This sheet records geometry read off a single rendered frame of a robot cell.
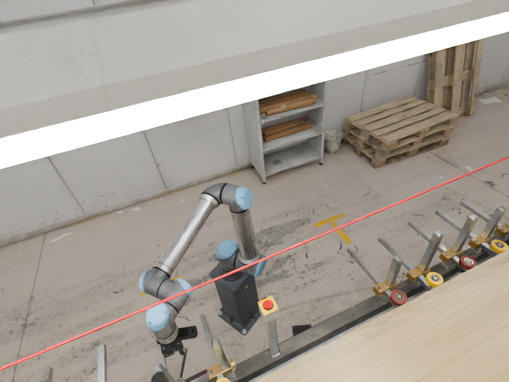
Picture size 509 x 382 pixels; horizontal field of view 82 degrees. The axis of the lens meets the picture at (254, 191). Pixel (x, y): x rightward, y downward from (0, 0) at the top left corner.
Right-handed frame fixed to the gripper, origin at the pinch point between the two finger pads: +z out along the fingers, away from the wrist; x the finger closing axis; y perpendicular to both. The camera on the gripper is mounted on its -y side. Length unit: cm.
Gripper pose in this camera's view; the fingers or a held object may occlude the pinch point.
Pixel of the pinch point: (184, 351)
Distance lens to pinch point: 157.7
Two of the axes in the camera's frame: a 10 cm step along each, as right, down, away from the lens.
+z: 0.9, 7.6, 6.4
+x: 3.9, 5.7, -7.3
